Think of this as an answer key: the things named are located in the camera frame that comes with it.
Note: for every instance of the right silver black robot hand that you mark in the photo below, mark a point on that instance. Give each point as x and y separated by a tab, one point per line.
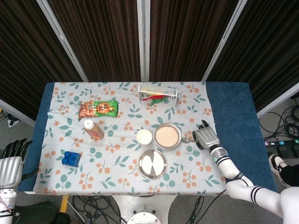
208	137

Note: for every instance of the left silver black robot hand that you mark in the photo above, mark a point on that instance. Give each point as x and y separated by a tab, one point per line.
9	171

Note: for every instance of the metal spoon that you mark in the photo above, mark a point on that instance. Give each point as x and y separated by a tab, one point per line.
186	140

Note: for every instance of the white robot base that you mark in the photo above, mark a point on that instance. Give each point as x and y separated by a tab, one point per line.
142	207

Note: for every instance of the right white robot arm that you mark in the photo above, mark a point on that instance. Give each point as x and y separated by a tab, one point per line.
247	189

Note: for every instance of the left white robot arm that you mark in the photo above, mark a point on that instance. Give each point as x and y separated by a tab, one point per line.
7	205

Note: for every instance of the bowl of pink grains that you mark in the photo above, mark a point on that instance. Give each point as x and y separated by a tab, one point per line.
167	135

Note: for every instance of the empty steel plate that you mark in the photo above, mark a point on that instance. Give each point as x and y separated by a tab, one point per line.
152	164

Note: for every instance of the small white cup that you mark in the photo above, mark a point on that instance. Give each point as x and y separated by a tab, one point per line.
144	136

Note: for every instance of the blue table cover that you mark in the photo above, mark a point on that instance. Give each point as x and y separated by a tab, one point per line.
236	116

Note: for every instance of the clear plastic box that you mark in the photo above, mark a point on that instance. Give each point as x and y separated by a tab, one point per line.
171	93

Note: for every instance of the green chili pepper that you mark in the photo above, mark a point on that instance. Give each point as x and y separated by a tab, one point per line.
161	101

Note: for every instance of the blue toy block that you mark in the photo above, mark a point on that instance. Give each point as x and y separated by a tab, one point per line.
71	159

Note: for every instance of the yellow floor tape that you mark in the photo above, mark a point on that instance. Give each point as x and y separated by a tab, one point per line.
62	205

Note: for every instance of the red chili pepper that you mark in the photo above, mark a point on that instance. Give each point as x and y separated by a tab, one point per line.
154	97

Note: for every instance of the white black sneaker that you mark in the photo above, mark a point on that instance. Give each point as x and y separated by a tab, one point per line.
276	166

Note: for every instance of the black power strip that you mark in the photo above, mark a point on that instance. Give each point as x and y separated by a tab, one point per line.
282	142

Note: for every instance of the black trouser leg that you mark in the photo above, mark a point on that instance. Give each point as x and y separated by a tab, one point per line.
290	175

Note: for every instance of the brown drink bottle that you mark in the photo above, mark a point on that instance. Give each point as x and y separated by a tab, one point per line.
94	131

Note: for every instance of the floral tablecloth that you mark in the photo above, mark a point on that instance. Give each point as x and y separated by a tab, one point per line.
116	168

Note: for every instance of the green orange snack bag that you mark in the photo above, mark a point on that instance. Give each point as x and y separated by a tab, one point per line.
99	109

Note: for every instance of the silver partition post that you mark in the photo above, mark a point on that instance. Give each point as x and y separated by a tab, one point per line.
223	42
278	100
16	112
143	35
63	42

